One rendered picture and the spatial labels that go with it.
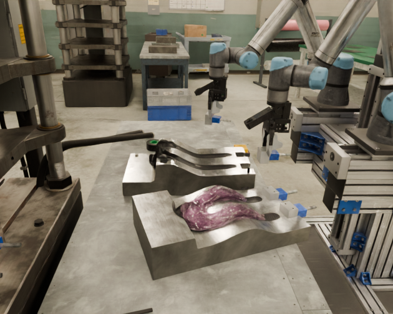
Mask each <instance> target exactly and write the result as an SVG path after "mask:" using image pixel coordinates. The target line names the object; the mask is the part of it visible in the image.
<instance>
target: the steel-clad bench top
mask: <svg viewBox="0 0 393 314"><path fill-rule="evenodd" d="M136 130H143V131H144V133H149V132H154V134H155V136H154V137H153V138H144V139H139V140H129V141H120V142H114V143H112V144H111V146H110V149H109V151H108V153H107V156H106V157H105V160H104V163H103V165H102V167H101V169H100V171H99V174H98V176H97V179H96V180H95V183H94V185H93V187H92V190H91V192H90V194H89V197H88V199H87V201H86V204H85V206H84V208H83V210H82V213H81V215H80V217H79V220H78V221H77V224H76V226H75V229H74V231H73V233H72V235H71V237H70V240H69V243H68V245H67V247H66V249H65V251H64V254H63V256H62V258H61V261H60V263H59V265H58V267H57V270H56V272H55V274H54V276H53V279H52V281H51V284H50V285H49V288H48V290H47V293H46V295H45V297H44V299H43V301H42V304H41V306H40V309H39V311H38V313H37V314H124V313H130V312H135V311H139V310H144V309H148V308H152V309H153V312H149V313H144V314H332V312H331V310H330V308H329V306H328V304H327V302H326V300H325V298H324V296H323V294H322V292H321V291H320V289H319V287H318V285H317V283H316V281H315V279H314V277H313V275H312V273H311V271H310V269H309V267H308V265H307V263H306V261H305V259H304V257H303V255H302V253H301V251H300V250H299V248H298V246H297V244H291V245H287V246H284V247H280V248H277V249H272V250H268V251H265V252H260V253H257V254H253V255H249V256H246V257H241V258H238V259H234V260H229V261H226V262H222V263H219V264H215V265H210V266H207V267H203V268H200V269H195V270H191V271H188V272H184V273H180V274H176V275H172V276H169V277H164V278H160V279H157V280H153V279H152V276H151V273H150V270H149V268H148V265H147V261H146V259H145V256H144V253H143V250H142V246H141V244H140V241H139V239H138V235H137V232H136V230H135V226H134V224H133V207H132V197H131V196H124V194H123V186H122V181H123V179H124V175H125V170H126V168H127V164H128V161H129V157H130V154H142V153H155V151H149V150H147V145H146V142H147V141H148V140H152V139H157V140H159V138H173V139H176V140H178V141H181V142H182V143H184V144H186V145H189V146H191V147H194V148H199V149H204V148H223V147H234V145H245V143H244V141H243V139H242V137H241V135H240V133H239V131H238V129H237V127H236V125H235V123H234V122H233V121H231V122H228V121H221V122H220V123H213V124H212V125H205V122H204V121H121V123H120V126H119V129H118V130H117V132H116V135H118V134H121V133H127V132H131V131H136Z"/></svg>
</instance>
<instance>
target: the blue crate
mask: <svg viewBox="0 0 393 314"><path fill-rule="evenodd" d="M147 111H148V121H183V120H191V119H192V106H191V105H169V106H147Z"/></svg>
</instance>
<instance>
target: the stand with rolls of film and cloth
mask: <svg viewBox="0 0 393 314"><path fill-rule="evenodd" d="M317 22H318V26H319V28H320V31H326V30H327V33H326V36H327V35H328V33H329V31H330V30H331V26H332V19H329V21H328V20H317ZM281 31H299V27H298V25H297V22H296V20H295V19H290V20H289V21H288V22H287V23H286V25H285V26H284V27H283V28H282V29H281ZM299 44H305V42H304V39H303V38H274V39H273V41H272V42H271V43H270V45H269V46H268V47H267V48H266V51H267V52H300V51H299V49H300V47H298V46H299ZM264 55H265V51H264V52H263V53H262V55H261V63H260V76H259V82H257V81H253V83H254V84H257V85H259V86H260V87H263V88H267V86H265V85H263V84H262V78H263V66H264V69H265V70H270V67H271V60H266V61H265V63H264ZM299 62H300V60H293V64H295V65H299Z"/></svg>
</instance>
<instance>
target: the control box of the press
mask: <svg viewBox="0 0 393 314"><path fill-rule="evenodd" d="M26 55H27V47H26V41H25V37H24V31H23V26H22V20H21V14H20V10H19V3H18V0H0V58H5V57H24V56H26ZM35 105H37V102H36V95H35V91H34V85H33V81H32V75H28V76H23V77H16V78H13V79H10V80H8V81H7V82H4V83H2V84H0V126H1V129H7V127H6V123H5V119H4V112H16V115H17V120H18V124H19V127H23V126H31V125H38V124H37V117H36V111H35V107H34V106H35ZM25 156H26V161H27V164H26V161H25V159H24V156H23V157H22V158H21V159H20V161H21V165H22V166H21V167H20V170H23V173H24V177H25V178H29V176H30V178H36V177H37V173H38V169H39V166H40V163H41V161H42V158H43V157H44V154H43V150H42V147H40V148H37V149H34V150H31V151H28V152H27V153H26V154H25ZM27 169H28V170H29V174H28V171H27Z"/></svg>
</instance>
